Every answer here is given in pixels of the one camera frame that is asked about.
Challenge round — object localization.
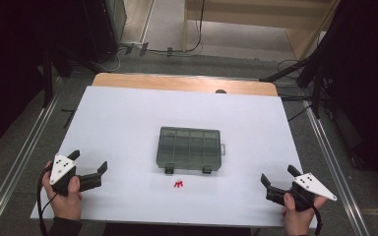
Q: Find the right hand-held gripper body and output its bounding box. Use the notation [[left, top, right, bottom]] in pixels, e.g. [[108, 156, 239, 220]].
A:
[[288, 172, 339, 212]]

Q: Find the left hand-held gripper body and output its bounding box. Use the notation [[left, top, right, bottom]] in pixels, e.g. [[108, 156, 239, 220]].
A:
[[48, 152, 82, 198]]

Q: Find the grey transparent compartment box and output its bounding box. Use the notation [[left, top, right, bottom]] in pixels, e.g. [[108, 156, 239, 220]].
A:
[[156, 126, 226, 175]]

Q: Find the person's left hand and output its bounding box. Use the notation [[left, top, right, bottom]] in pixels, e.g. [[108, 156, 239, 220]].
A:
[[41, 160, 84, 221]]

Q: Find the person's right hand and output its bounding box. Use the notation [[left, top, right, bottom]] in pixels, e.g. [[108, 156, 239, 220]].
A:
[[281, 192, 328, 236]]

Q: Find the black bent rod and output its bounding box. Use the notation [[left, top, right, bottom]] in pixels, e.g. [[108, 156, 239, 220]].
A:
[[61, 107, 79, 130]]

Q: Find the white table cover sheet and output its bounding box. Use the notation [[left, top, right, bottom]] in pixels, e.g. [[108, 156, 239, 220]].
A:
[[30, 86, 319, 229]]

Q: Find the black metal tripod stand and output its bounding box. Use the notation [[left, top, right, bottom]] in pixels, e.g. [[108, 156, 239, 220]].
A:
[[259, 3, 346, 120]]

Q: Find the black curtain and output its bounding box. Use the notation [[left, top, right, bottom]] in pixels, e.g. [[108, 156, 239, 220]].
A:
[[0, 0, 90, 158], [321, 0, 378, 195]]

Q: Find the black cabinet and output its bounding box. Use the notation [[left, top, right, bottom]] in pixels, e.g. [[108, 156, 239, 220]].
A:
[[82, 0, 128, 63]]

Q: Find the light wooden shelf unit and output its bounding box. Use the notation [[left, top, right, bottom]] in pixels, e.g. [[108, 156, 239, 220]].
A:
[[181, 0, 343, 62]]

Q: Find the aluminium floor rail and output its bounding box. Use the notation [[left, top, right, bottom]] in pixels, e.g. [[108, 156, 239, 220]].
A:
[[0, 94, 62, 235], [303, 99, 372, 236]]

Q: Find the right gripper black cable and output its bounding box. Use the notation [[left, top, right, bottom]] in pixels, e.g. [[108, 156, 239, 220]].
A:
[[309, 203, 325, 236]]

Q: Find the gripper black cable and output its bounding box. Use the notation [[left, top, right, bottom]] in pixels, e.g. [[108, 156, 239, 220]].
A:
[[309, 203, 325, 236], [36, 165, 60, 236]]

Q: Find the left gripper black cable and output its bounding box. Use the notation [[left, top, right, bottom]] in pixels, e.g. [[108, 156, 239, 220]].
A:
[[36, 165, 60, 236]]

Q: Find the black hanging cable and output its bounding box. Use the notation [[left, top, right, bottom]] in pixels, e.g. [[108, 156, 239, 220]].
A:
[[147, 0, 208, 56]]

